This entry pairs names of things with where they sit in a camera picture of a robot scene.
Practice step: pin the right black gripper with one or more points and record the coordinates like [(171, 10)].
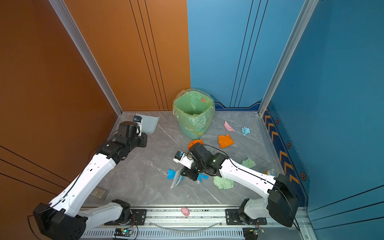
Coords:
[(188, 174)]

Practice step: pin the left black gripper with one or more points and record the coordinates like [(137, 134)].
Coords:
[(144, 138)]

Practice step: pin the grey-green hand brush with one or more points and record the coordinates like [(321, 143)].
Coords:
[(177, 178)]

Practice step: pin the grey-green plastic dustpan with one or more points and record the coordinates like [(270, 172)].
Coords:
[(148, 124)]

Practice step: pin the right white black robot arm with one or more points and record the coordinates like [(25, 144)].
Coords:
[(279, 196)]

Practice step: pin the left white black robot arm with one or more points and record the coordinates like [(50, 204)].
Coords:
[(63, 218)]

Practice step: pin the light green crumpled paper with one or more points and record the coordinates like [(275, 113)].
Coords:
[(223, 183)]

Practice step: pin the small blue paper scrap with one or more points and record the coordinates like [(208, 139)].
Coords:
[(202, 177)]

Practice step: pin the orange crumpled paper centre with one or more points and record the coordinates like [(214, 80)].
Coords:
[(193, 142)]

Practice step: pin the orange crumpled paper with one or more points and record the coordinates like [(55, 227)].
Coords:
[(225, 141), (193, 142)]

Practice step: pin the blue crumpled paper left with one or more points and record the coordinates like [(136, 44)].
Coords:
[(174, 175)]

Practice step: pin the orange crumpled paper right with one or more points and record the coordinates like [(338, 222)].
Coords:
[(225, 141)]

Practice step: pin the pink paper scrap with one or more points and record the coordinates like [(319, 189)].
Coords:
[(228, 127)]

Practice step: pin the green trash bin with liner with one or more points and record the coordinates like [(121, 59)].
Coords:
[(194, 111)]

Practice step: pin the light blue paper scrap far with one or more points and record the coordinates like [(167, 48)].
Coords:
[(246, 131)]

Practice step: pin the right circuit board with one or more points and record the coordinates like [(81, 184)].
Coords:
[(252, 233)]

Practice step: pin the circuit board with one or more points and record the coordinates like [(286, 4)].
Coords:
[(125, 232), (252, 233)]

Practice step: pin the left circuit board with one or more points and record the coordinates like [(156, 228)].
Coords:
[(125, 232)]

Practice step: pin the pink paper ball on rail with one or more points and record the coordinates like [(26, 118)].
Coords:
[(185, 211)]

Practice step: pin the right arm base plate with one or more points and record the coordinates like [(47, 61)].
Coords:
[(236, 217)]

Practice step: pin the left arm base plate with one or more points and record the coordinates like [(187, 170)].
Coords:
[(136, 217)]

